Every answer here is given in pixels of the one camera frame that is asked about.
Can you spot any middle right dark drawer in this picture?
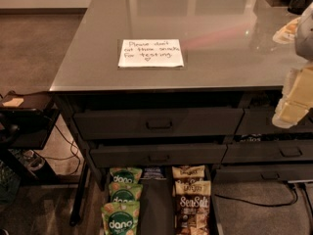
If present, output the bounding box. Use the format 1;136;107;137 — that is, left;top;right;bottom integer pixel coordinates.
223;140;313;164

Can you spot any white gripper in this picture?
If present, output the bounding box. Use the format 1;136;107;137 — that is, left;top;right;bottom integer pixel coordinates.
272;18;313;129

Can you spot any black floor cable right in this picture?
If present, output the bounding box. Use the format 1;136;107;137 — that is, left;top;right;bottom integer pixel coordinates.
214;181;299;209

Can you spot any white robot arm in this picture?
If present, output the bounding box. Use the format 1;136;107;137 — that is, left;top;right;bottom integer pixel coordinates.
272;3;313;128

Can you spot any green dang bag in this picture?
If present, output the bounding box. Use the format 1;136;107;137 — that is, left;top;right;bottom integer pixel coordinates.
110;167;142;183
101;201;140;235
109;182;143;203

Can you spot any top right dark drawer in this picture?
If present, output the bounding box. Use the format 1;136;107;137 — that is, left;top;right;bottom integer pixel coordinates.
237;108;313;135

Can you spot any front green dang bag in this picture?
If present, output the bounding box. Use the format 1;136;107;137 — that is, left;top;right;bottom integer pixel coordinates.
101;201;140;235

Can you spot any back green dang bag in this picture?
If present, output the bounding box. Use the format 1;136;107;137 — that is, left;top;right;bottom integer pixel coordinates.
110;167;142;183

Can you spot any bottom right dark drawer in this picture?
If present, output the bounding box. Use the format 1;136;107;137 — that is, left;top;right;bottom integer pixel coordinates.
214;164;313;182

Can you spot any black cable left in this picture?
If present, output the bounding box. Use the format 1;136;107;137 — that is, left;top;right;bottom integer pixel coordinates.
42;115;82;176

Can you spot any white handwritten paper note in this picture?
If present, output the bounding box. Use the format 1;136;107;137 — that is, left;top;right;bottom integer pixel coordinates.
118;39;184;68

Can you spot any middle green dang bag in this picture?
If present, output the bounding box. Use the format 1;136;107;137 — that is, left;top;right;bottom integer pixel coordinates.
109;182;143;203

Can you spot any middle left dark drawer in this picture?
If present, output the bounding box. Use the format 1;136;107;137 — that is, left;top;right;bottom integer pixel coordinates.
90;143;227;167

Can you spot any middle tan chip bag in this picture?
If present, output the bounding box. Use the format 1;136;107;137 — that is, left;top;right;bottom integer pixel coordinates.
175;181;211;196

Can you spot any back tan chip bag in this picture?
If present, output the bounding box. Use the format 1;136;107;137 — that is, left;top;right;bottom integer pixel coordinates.
172;165;205;179

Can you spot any brown sea salt bag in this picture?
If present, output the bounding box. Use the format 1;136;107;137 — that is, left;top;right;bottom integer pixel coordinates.
175;195;210;235

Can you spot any black side shelf unit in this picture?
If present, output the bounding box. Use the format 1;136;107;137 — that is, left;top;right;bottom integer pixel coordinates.
0;91;60;184

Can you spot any dark drawer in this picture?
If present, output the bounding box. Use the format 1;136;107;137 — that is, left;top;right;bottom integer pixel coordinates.
90;143;227;167
223;140;313;164
237;108;313;135
73;108;244;140
214;164;313;182

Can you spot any top left dark drawer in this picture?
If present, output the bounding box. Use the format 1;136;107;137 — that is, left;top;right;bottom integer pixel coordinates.
73;108;244;140

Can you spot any tan sticky note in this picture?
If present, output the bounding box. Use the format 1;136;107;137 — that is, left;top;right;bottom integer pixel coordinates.
3;98;23;108

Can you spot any blue kettle chip bag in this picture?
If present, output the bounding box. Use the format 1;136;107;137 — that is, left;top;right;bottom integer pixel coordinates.
142;166;165;180

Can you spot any tan chip bag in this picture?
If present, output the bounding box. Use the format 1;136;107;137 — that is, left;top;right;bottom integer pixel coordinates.
175;181;211;196
172;165;205;179

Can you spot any grey counter cabinet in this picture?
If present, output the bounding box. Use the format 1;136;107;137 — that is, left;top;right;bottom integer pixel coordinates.
48;0;313;227

